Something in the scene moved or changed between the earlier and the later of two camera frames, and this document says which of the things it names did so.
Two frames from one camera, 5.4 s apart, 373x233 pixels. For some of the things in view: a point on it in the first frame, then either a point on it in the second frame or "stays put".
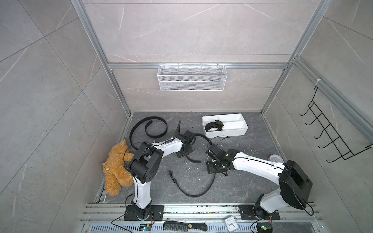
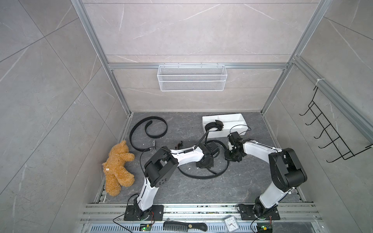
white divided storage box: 234,124 stays put
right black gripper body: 214,167 to 233,156
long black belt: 173,176 to 216,156
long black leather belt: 217,124 stays put
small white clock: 231,224 stays put
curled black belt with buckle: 149,123 stays put
